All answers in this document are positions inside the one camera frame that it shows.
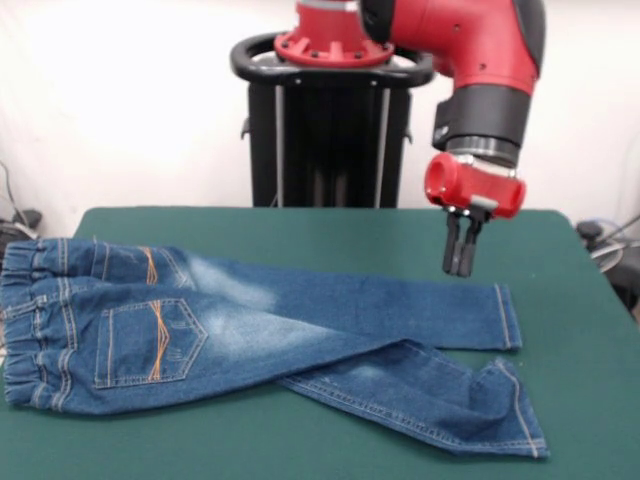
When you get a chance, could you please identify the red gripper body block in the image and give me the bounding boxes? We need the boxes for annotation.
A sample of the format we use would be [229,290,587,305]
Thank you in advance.
[423,152,527,220]

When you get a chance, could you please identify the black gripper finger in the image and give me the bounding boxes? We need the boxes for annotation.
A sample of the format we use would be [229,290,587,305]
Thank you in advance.
[442,208,465,275]
[457,205,487,278]

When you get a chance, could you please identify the blue denim jeans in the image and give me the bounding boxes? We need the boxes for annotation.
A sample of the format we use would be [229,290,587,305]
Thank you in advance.
[0,237,550,460]

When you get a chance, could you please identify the black office chair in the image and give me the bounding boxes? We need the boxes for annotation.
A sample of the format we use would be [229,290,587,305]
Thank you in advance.
[575,219,640,324]

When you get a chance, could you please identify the dark green table cloth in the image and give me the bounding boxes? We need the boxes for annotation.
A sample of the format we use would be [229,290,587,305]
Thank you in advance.
[0,207,640,480]

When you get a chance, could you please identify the light blue cable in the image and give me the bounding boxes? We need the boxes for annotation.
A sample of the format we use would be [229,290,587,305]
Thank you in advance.
[588,215,631,236]

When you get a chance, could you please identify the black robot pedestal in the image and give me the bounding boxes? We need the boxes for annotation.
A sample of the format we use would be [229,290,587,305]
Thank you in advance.
[229,32,436,209]

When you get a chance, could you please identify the black cable tangle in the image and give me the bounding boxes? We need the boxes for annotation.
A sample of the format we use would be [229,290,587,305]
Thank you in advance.
[0,159,44,241]

